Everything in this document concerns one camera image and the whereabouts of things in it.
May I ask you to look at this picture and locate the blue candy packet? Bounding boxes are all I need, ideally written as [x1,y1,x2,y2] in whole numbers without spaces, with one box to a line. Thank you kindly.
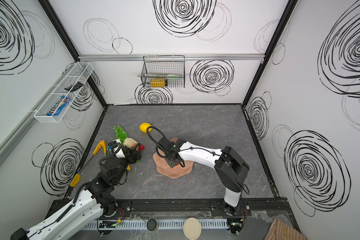
[47,96,71,116]

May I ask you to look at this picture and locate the white cable duct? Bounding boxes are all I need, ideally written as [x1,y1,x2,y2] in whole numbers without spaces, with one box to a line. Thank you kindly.
[82,219,229,231]

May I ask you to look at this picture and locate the beige fake pear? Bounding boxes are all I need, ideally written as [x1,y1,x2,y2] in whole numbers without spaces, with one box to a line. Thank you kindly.
[123,138,138,149]

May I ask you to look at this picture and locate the pink scalloped fruit bowl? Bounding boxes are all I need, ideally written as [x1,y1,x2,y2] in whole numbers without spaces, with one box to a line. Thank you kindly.
[153,138,194,179]

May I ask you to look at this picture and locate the black remote control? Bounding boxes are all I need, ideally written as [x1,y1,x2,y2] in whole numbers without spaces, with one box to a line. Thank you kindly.
[65,82,84,93]

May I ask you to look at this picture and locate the green fake grapes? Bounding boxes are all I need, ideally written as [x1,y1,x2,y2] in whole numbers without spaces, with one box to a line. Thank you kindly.
[114,126,128,145]

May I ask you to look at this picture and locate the black round cap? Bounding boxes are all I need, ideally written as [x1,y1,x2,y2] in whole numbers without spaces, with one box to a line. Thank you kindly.
[147,219,158,231]

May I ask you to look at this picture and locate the yellow kitchen tongs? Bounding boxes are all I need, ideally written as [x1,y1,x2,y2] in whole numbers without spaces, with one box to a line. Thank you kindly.
[69,140,107,188]

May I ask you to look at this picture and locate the yellow sponge in basket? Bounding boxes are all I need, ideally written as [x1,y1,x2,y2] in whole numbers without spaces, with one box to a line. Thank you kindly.
[150,78,167,88]

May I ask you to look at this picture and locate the striped brown cloth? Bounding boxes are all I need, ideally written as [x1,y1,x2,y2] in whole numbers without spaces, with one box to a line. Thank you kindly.
[265,219,307,240]

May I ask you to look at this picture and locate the cream round lid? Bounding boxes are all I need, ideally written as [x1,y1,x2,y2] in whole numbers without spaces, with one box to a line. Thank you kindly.
[183,218,202,240]

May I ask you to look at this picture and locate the black wire wall basket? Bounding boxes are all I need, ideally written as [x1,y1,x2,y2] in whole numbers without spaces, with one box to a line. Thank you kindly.
[138,55,186,88]

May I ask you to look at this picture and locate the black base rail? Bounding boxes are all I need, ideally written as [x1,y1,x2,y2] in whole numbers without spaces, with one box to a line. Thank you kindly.
[115,198,292,218]

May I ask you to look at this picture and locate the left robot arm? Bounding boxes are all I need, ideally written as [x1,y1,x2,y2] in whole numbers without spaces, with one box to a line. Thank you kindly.
[11,143,142,240]

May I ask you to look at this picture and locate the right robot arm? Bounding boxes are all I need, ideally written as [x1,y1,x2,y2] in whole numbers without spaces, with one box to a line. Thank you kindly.
[153,137,250,212]

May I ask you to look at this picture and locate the yellow fake lemon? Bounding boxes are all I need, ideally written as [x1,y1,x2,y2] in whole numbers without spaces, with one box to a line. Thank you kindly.
[139,123,151,133]

